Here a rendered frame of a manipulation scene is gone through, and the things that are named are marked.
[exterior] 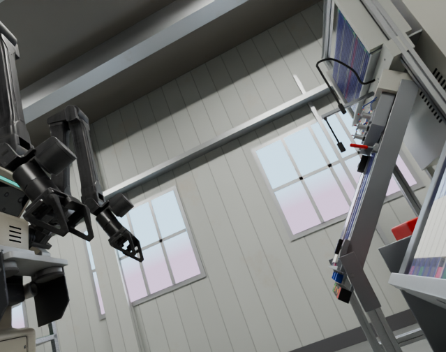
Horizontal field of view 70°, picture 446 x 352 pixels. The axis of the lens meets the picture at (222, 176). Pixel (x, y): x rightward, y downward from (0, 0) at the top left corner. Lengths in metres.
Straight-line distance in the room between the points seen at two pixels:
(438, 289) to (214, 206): 3.44
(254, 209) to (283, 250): 0.52
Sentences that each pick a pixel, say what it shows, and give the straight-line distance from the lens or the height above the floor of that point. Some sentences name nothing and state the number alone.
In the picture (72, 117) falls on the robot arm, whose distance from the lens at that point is 1.33.
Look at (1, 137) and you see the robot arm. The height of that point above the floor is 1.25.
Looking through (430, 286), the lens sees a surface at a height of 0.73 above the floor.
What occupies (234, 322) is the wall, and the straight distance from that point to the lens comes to 3.57.
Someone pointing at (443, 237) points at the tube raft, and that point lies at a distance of 0.31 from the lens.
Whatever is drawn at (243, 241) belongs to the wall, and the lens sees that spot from 3.50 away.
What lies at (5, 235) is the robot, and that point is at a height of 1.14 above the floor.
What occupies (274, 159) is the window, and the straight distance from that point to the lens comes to 3.58.
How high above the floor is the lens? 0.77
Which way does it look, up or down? 20 degrees up
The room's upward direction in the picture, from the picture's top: 22 degrees counter-clockwise
